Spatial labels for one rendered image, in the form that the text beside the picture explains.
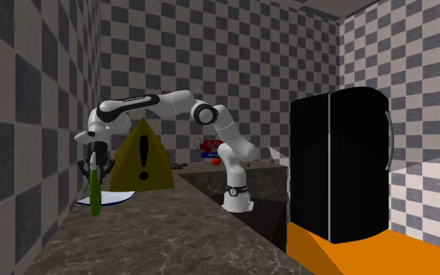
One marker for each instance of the black refrigerator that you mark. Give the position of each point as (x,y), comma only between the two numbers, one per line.
(356,163)

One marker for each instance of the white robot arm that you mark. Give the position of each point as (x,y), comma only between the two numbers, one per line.
(174,103)

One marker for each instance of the yellow triangular warning sign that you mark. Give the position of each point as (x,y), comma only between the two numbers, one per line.
(158,167)

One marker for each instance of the white plate with blue rim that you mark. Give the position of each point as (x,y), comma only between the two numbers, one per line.
(116,197)

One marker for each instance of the green bottle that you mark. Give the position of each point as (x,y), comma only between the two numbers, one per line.
(95,194)

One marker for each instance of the red round fruit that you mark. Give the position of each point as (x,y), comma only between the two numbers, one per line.
(216,161)

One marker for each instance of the small dark flat object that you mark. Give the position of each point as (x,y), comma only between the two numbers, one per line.
(179,165)

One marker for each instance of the dark robot stand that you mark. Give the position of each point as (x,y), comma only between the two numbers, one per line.
(265,222)

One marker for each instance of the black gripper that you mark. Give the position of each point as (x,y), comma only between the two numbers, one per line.
(97,147)

